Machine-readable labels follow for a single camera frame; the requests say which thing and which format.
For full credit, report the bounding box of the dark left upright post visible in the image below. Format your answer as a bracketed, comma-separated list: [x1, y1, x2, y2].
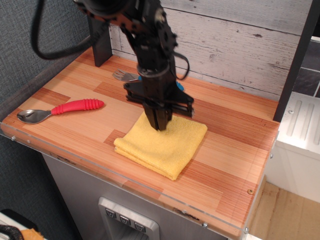
[87, 17, 113, 67]

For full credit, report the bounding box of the yellow cloth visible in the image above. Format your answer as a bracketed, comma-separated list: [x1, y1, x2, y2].
[113, 113, 208, 181]

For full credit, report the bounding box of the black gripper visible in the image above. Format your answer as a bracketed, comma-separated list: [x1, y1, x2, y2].
[123, 66, 194, 131]

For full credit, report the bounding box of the blue handled fork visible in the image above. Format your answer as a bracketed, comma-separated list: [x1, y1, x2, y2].
[112, 69, 175, 92]

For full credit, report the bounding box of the orange object at corner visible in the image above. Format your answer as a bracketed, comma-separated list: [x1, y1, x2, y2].
[20, 228, 45, 240]

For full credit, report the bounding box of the red handled spoon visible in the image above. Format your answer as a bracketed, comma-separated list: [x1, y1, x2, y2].
[16, 99, 105, 124]

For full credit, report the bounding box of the grey cabinet front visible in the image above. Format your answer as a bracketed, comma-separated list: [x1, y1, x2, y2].
[43, 154, 225, 240]

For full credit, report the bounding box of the white drainer sink unit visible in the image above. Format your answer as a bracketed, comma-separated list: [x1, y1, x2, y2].
[264, 36, 320, 205]

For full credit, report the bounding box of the silver dispenser panel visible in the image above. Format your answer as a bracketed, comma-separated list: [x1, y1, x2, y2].
[98, 197, 160, 240]

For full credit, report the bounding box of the dark upright post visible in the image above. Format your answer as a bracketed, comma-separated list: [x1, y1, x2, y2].
[87, 17, 113, 67]
[273, 0, 320, 123]

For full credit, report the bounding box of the clear acrylic edge guard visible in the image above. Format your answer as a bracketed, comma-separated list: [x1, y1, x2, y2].
[1, 119, 279, 240]

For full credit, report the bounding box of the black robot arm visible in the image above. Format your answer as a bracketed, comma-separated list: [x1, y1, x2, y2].
[75, 0, 194, 131]

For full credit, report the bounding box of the dark right upright post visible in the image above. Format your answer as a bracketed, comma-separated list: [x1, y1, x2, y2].
[273, 0, 320, 123]

